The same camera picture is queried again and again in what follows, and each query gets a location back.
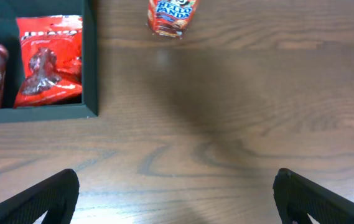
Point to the red Hacks candy bag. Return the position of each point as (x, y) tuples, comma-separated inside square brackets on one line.
[(51, 49)]

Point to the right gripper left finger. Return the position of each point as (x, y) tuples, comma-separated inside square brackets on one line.
[(54, 198)]

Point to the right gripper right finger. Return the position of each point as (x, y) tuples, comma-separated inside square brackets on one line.
[(298, 200)]

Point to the black gift box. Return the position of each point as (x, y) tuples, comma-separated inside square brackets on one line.
[(85, 106)]

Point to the red Hello Panda box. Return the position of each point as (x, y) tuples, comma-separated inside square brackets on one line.
[(170, 18)]

